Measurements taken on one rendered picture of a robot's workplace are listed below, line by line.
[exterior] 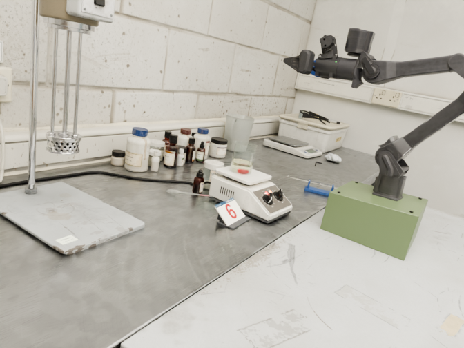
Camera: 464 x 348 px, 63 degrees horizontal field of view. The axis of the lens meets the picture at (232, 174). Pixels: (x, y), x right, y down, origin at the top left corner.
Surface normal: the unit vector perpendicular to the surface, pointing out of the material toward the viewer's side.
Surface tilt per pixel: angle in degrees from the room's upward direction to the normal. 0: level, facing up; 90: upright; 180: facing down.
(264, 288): 0
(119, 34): 90
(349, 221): 90
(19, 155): 90
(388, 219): 90
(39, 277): 0
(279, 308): 0
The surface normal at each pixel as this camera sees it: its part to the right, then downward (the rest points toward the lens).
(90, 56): 0.83, 0.29
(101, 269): 0.17, -0.95
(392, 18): -0.54, 0.15
